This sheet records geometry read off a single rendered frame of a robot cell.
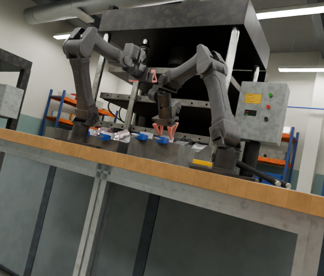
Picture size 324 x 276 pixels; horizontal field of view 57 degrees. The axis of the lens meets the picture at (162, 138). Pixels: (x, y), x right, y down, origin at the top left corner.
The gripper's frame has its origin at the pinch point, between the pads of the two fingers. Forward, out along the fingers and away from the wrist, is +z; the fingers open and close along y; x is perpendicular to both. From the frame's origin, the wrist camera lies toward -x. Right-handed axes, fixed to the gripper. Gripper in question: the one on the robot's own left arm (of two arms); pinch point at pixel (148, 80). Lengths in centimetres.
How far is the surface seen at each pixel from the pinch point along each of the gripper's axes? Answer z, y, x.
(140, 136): -14.6, -13.3, 30.8
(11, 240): -11, 56, 99
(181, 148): -9.2, -31.4, 32.4
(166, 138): -13.4, -25.4, 29.8
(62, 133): 4, 54, 36
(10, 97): 168, 372, -15
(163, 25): 58, 38, -64
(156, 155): -11.3, -21.5, 37.6
